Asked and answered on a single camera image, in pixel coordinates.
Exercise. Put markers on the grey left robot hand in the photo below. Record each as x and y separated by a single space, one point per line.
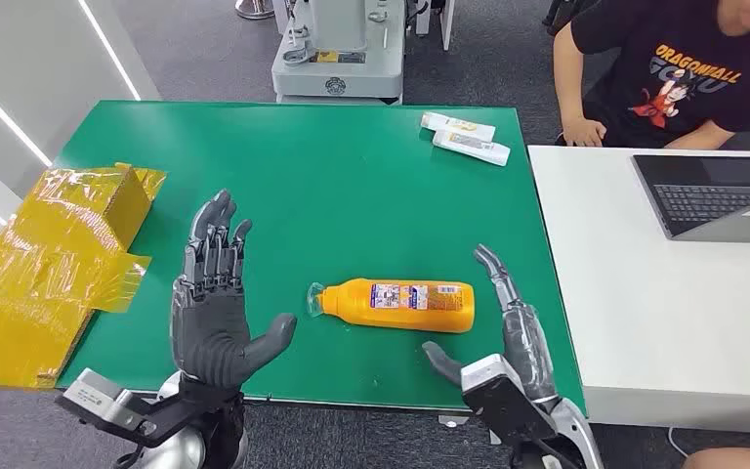
210 324

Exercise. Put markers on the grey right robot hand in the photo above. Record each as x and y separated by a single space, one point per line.
527 343

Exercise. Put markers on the orange plastic bottle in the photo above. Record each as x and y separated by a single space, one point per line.
407 317

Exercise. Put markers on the person's right forearm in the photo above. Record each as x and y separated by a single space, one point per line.
569 77

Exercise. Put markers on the person's left forearm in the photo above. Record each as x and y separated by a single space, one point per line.
702 136

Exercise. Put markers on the white table foot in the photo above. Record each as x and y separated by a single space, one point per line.
452 421

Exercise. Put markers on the yellow taped cardboard box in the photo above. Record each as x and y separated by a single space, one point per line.
38 272

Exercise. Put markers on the large white tube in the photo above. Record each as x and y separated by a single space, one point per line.
472 145

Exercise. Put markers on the person's hand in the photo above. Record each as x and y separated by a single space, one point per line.
582 132

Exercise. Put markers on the small white tube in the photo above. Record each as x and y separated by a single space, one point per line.
456 124

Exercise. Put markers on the dark grey laptop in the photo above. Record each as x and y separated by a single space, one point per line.
705 194

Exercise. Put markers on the seated person's limb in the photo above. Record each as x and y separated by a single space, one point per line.
737 461

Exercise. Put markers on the grey machine base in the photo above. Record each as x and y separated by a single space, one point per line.
349 77

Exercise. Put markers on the person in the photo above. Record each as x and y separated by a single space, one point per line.
672 77

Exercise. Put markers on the chrome stand base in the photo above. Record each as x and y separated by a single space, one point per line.
253 9

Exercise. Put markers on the white furniture leg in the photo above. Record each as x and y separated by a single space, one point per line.
446 26

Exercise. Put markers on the black chair base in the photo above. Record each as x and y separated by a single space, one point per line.
559 13

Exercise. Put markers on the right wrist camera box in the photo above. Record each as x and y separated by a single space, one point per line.
504 401

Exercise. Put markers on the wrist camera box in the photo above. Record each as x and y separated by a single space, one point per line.
504 401
90 395

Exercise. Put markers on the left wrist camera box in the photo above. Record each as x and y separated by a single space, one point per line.
90 395

